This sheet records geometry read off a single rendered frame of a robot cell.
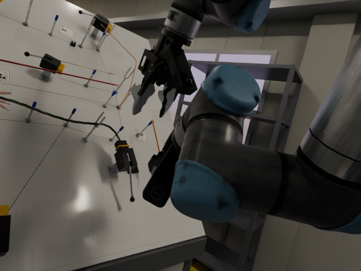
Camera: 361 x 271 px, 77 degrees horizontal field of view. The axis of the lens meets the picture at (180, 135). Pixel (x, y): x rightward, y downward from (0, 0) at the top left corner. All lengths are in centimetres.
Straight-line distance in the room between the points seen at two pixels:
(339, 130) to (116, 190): 60
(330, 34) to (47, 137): 214
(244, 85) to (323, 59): 197
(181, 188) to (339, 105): 16
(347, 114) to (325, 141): 3
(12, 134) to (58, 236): 28
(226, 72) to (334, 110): 13
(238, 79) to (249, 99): 3
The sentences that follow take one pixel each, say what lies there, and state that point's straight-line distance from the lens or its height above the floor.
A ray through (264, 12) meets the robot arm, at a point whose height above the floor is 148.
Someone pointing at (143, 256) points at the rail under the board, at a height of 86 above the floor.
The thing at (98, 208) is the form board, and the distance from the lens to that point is 68.
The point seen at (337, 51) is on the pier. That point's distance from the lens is 227.
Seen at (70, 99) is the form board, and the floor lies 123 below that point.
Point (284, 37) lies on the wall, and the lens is 249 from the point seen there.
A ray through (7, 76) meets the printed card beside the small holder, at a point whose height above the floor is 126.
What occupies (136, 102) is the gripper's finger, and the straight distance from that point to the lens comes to 55.
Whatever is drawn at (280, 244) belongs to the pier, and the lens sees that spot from 231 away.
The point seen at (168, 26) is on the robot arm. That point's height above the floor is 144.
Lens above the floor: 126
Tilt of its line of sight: 5 degrees down
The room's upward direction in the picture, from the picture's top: 13 degrees clockwise
